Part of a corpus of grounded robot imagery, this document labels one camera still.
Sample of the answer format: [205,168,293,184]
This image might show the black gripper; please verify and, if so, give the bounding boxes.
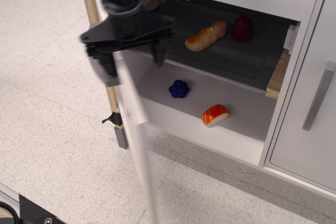
[80,1,176,77]

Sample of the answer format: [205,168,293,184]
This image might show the white oven door with window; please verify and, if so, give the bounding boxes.
[88,0,161,224]

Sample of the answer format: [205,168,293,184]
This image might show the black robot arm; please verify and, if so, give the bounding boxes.
[80,0,176,78]

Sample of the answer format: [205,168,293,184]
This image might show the grey oven tray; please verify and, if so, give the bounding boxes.
[125,0,289,88]

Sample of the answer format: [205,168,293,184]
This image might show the blue toy grapes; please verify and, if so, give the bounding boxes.
[169,80,190,98]

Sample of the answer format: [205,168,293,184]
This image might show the toy bread loaf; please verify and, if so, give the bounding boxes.
[184,20,227,52]

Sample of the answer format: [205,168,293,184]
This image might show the grey cabinet leg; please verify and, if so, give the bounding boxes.
[114,128,129,150]

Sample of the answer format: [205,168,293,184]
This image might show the toy salmon sushi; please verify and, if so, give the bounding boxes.
[202,104,230,127]

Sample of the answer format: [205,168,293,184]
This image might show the dark red toy cup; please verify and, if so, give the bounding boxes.
[231,15,254,42]

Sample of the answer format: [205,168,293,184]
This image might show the white toy kitchen cabinet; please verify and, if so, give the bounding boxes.
[84,0,335,199]

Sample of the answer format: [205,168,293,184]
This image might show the white right cabinet door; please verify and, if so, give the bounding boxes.
[266,0,335,195]

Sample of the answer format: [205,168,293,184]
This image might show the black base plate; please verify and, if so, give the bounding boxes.
[19,195,65,224]

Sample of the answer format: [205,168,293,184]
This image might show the silver right door handle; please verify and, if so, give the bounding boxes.
[302,61,335,131]

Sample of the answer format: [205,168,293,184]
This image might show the black cable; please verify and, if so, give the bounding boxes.
[0,200,22,224]

